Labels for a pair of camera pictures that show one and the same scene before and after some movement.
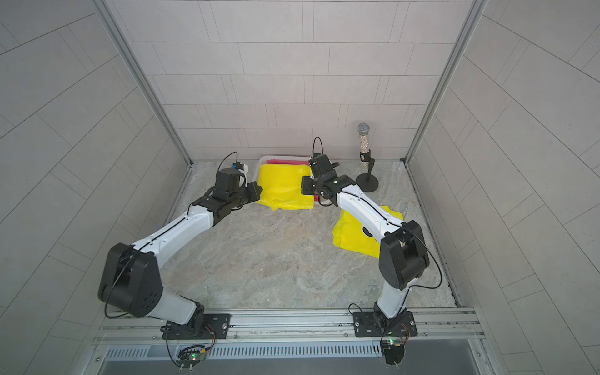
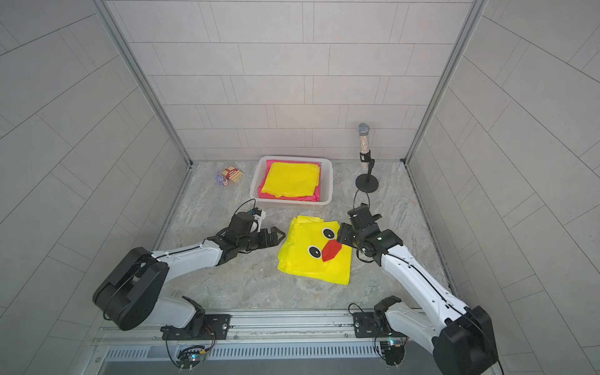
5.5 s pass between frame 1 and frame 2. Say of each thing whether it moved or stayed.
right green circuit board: stayed
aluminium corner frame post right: stayed
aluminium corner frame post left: stayed
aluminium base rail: stayed
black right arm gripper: moved
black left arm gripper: moved
